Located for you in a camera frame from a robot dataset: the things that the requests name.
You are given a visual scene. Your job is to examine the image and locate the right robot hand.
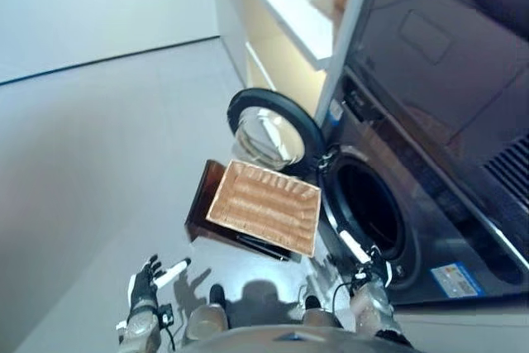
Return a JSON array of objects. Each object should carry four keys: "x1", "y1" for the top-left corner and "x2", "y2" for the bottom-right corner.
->
[{"x1": 339, "y1": 228, "x2": 394, "y2": 293}]

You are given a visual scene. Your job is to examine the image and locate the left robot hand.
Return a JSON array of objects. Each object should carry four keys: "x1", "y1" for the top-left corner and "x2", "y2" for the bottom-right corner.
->
[{"x1": 127, "y1": 254, "x2": 193, "y2": 309}]

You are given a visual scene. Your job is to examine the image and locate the silver left robot leg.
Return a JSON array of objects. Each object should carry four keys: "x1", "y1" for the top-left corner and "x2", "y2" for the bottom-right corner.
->
[{"x1": 183, "y1": 284, "x2": 229, "y2": 341}]

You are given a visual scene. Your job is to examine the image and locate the silver robot leg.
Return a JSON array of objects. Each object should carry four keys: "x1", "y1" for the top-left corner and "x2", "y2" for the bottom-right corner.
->
[
  {"x1": 183, "y1": 284, "x2": 229, "y2": 341},
  {"x1": 303, "y1": 294, "x2": 345, "y2": 332}
]

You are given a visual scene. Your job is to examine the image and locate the silver right robot leg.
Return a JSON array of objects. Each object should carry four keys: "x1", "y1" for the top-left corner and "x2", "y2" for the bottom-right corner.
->
[{"x1": 303, "y1": 294, "x2": 345, "y2": 332}]

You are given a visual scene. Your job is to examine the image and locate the white product label sticker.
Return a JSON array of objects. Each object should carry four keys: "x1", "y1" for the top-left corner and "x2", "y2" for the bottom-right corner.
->
[{"x1": 429, "y1": 260, "x2": 477, "y2": 299}]

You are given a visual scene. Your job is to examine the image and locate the brown acrylic stand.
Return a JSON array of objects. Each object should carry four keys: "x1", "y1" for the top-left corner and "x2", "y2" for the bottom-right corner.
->
[{"x1": 185, "y1": 158, "x2": 303, "y2": 264}]

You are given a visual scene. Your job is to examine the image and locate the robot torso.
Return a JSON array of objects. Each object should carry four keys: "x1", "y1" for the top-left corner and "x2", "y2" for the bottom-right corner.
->
[{"x1": 180, "y1": 321, "x2": 419, "y2": 353}]

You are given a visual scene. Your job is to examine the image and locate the rectangular wicker laundry basket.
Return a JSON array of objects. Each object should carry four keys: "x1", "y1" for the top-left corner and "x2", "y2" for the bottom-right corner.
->
[{"x1": 204, "y1": 159, "x2": 323, "y2": 256}]

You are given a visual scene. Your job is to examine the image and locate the small blue washer sticker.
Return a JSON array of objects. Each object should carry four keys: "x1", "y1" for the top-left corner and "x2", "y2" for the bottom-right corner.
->
[{"x1": 327, "y1": 102, "x2": 346, "y2": 128}]

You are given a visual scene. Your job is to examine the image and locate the round glass washer door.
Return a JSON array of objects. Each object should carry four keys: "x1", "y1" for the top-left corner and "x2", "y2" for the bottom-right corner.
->
[{"x1": 226, "y1": 87, "x2": 326, "y2": 175}]

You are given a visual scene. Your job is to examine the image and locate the grey stacked tumble dryer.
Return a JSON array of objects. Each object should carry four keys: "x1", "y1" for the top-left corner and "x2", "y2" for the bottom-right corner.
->
[{"x1": 341, "y1": 0, "x2": 529, "y2": 286}]

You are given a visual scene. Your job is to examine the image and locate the white laundry counter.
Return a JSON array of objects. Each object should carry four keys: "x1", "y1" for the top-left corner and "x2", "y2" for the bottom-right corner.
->
[{"x1": 209, "y1": 0, "x2": 353, "y2": 100}]

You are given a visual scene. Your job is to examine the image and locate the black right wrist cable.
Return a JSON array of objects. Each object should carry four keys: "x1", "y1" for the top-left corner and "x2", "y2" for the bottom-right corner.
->
[{"x1": 330, "y1": 279, "x2": 365, "y2": 309}]

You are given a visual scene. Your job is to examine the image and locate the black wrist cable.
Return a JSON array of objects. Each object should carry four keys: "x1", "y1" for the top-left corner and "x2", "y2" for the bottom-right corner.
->
[
  {"x1": 330, "y1": 279, "x2": 365, "y2": 309},
  {"x1": 162, "y1": 322, "x2": 178, "y2": 353}
]

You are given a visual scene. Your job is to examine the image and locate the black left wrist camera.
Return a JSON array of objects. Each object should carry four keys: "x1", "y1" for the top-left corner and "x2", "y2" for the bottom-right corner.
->
[{"x1": 158, "y1": 303, "x2": 175, "y2": 326}]

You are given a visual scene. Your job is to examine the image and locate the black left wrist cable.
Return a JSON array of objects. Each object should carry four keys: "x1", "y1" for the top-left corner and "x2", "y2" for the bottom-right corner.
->
[{"x1": 162, "y1": 322, "x2": 178, "y2": 353}]

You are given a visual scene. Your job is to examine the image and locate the white cabinet post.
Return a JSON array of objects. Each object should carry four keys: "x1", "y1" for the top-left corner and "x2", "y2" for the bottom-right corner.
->
[{"x1": 312, "y1": 0, "x2": 380, "y2": 127}]

